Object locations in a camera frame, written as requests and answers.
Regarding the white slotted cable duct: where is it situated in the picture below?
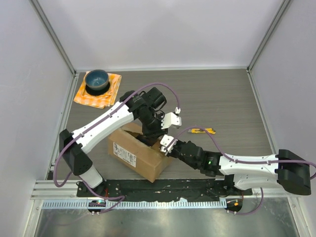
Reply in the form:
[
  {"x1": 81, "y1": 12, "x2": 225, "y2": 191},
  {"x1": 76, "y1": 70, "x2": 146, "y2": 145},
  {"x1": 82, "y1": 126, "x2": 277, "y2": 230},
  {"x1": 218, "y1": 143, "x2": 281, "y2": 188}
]
[{"x1": 42, "y1": 198, "x2": 227, "y2": 210}]

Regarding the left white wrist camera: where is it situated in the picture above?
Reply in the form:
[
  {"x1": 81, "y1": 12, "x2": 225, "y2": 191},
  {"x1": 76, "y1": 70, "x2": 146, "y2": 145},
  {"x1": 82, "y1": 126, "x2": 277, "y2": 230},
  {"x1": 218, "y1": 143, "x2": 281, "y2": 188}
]
[{"x1": 161, "y1": 107, "x2": 182, "y2": 129}]

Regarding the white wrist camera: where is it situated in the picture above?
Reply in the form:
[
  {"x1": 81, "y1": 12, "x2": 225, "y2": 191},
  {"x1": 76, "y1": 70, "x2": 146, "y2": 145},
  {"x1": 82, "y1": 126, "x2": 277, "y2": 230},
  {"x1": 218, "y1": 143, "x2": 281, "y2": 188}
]
[
  {"x1": 161, "y1": 107, "x2": 182, "y2": 129},
  {"x1": 160, "y1": 135, "x2": 178, "y2": 156}
]

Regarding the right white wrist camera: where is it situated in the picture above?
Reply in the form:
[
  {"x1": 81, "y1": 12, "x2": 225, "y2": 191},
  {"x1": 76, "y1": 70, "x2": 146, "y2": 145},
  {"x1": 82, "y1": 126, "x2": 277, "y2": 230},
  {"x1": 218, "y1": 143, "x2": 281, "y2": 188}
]
[{"x1": 160, "y1": 135, "x2": 178, "y2": 156}]

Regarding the black round coaster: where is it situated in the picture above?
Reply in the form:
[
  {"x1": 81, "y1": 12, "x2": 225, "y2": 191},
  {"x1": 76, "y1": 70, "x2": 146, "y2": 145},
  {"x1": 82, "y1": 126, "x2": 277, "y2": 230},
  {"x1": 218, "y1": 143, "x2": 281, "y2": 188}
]
[{"x1": 85, "y1": 83, "x2": 111, "y2": 96}]

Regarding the blue ceramic bowl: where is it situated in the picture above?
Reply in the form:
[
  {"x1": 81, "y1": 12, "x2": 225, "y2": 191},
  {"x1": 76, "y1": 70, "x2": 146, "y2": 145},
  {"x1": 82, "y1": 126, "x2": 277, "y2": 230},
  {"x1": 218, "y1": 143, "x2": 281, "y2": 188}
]
[{"x1": 84, "y1": 70, "x2": 110, "y2": 91}]

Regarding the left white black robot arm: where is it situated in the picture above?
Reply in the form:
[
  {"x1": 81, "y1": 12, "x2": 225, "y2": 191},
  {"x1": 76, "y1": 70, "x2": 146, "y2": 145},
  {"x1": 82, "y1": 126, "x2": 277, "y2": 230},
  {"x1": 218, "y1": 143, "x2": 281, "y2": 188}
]
[{"x1": 58, "y1": 87, "x2": 168, "y2": 197}]

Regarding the yellow utility knife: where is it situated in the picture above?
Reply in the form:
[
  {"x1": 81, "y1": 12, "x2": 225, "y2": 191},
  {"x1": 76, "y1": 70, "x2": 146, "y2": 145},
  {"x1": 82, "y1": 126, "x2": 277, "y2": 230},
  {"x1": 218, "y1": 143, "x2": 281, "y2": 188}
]
[{"x1": 188, "y1": 128, "x2": 216, "y2": 134}]

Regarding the aluminium frame rail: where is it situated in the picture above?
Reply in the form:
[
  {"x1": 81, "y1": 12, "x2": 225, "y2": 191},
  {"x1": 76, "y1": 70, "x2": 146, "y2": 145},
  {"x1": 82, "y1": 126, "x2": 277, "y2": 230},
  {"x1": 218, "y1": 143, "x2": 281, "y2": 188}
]
[{"x1": 31, "y1": 180, "x2": 78, "y2": 200}]

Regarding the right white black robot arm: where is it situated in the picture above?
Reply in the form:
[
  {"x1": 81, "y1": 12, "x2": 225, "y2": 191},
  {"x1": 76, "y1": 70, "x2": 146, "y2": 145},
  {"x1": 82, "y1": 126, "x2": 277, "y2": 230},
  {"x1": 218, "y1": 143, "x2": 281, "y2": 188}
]
[{"x1": 165, "y1": 141, "x2": 312, "y2": 196}]

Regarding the purple cable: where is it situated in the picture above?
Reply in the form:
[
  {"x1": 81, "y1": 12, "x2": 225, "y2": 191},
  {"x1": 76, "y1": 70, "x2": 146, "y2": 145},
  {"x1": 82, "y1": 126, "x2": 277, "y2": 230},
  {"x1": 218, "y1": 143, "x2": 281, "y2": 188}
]
[
  {"x1": 53, "y1": 82, "x2": 181, "y2": 215},
  {"x1": 167, "y1": 127, "x2": 316, "y2": 215}
]

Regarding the brown cardboard express box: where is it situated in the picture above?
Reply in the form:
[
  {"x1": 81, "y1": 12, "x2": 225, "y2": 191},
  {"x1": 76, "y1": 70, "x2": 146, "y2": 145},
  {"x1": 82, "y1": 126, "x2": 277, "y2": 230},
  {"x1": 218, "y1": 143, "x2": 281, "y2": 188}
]
[{"x1": 107, "y1": 122, "x2": 172, "y2": 183}]

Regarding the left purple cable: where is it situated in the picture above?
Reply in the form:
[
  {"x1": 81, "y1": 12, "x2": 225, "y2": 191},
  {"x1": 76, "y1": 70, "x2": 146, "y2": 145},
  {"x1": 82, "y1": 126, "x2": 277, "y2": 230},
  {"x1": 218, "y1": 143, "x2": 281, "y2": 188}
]
[{"x1": 53, "y1": 82, "x2": 181, "y2": 215}]

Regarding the orange checkered cloth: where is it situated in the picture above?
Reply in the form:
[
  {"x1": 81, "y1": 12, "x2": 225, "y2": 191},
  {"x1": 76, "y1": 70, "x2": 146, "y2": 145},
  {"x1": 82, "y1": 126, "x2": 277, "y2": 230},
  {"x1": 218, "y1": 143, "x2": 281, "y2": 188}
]
[{"x1": 74, "y1": 71, "x2": 122, "y2": 109}]

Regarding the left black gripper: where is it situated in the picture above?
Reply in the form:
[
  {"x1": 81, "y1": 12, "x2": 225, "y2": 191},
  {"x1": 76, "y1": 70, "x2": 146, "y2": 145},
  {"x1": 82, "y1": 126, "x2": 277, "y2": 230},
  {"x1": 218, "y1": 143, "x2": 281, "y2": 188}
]
[{"x1": 138, "y1": 112, "x2": 168, "y2": 142}]

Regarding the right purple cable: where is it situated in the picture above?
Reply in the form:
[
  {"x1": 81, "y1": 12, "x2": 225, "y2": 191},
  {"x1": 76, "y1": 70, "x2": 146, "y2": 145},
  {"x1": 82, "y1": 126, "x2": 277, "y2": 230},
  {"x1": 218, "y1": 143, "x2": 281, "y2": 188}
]
[{"x1": 167, "y1": 127, "x2": 316, "y2": 215}]

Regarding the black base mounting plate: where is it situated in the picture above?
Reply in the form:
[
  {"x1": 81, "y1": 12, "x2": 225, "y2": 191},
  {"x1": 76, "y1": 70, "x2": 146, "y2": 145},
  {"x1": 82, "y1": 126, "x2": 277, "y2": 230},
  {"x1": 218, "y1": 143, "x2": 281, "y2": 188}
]
[{"x1": 76, "y1": 178, "x2": 253, "y2": 202}]

